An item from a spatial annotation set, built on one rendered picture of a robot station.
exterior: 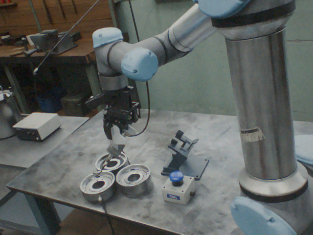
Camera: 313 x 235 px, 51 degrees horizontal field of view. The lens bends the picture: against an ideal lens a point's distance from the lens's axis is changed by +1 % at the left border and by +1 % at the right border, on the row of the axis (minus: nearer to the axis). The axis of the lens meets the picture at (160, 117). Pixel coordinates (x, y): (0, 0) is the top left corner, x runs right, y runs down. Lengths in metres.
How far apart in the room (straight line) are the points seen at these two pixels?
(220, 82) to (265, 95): 2.08
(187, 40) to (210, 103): 1.93
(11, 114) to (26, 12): 1.62
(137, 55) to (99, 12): 2.03
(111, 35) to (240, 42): 0.42
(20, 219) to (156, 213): 1.29
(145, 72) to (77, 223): 0.78
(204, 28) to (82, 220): 0.91
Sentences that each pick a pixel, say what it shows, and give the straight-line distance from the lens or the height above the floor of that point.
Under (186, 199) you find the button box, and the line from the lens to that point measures 0.90.
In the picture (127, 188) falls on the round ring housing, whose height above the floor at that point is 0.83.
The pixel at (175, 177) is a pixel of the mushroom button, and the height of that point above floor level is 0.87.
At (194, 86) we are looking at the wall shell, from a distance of 2.67.
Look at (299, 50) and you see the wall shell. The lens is 2.36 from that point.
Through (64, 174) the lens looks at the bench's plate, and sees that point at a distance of 1.18.
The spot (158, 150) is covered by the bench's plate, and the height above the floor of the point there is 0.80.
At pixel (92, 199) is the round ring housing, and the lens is 0.99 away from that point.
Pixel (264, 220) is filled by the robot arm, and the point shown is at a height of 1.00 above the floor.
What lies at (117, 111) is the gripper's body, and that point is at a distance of 0.91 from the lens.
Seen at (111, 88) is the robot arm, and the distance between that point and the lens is 0.87.
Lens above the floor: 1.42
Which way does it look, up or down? 27 degrees down
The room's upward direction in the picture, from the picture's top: 11 degrees counter-clockwise
